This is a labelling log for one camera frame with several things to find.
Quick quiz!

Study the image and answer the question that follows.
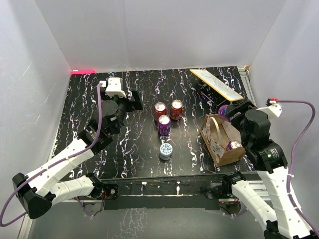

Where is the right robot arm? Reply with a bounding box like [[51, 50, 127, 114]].
[[218, 98, 319, 239]]

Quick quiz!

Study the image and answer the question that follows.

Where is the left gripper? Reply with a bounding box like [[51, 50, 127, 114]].
[[100, 89, 142, 134]]

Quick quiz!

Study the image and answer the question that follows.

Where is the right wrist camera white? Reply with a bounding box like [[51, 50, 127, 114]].
[[258, 98, 282, 120]]

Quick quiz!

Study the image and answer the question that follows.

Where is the small blue round tin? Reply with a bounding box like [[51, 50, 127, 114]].
[[159, 143, 173, 161]]

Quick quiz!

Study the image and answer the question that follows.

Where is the aluminium frame rail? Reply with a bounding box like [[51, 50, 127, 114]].
[[237, 67, 257, 105]]

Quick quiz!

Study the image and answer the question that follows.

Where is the purple cable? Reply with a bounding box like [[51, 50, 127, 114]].
[[273, 99, 319, 232], [0, 83, 103, 227]]

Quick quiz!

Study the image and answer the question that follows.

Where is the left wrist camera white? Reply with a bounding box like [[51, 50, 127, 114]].
[[99, 77, 127, 98]]

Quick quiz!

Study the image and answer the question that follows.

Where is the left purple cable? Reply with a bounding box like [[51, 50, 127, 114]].
[[0, 83, 103, 227]]

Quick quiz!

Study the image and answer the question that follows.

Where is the black front rail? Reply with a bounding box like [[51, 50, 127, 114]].
[[101, 174, 250, 212]]

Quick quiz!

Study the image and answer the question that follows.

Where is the pink tape strip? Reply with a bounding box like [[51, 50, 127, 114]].
[[70, 69, 96, 75]]

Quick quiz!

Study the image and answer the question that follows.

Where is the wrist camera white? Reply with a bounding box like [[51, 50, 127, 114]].
[[99, 77, 127, 98], [258, 98, 282, 120]]

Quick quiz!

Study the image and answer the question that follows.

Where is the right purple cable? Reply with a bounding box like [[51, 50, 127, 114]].
[[273, 99, 319, 232]]

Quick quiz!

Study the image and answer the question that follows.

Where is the canvas tote bag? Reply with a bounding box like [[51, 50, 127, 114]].
[[200, 115, 245, 167]]

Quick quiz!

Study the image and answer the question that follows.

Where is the red cola can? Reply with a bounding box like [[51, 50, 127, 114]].
[[170, 100, 183, 120], [154, 102, 167, 121]]

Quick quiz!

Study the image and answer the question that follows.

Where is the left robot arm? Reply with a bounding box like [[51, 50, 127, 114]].
[[12, 90, 143, 219]]

